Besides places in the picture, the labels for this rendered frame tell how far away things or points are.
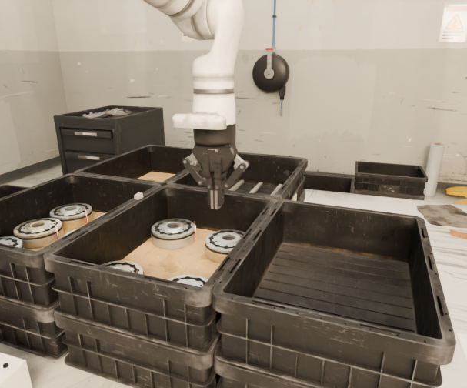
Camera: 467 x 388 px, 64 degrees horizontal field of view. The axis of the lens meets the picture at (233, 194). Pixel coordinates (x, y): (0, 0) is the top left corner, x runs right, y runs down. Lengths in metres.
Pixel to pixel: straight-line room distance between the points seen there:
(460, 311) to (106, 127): 2.01
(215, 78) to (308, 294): 0.41
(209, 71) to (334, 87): 3.39
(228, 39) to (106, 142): 1.89
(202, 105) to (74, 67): 4.54
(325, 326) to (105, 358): 0.40
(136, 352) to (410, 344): 0.41
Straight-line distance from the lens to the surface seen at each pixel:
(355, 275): 0.79
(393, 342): 0.50
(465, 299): 1.06
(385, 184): 2.40
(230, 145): 0.66
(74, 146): 2.62
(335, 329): 0.50
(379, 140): 4.05
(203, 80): 0.64
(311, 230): 0.86
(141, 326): 0.64
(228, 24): 0.62
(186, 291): 0.54
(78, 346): 0.75
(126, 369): 0.72
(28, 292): 0.77
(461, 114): 4.10
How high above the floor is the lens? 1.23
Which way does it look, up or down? 20 degrees down
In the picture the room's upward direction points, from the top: straight up
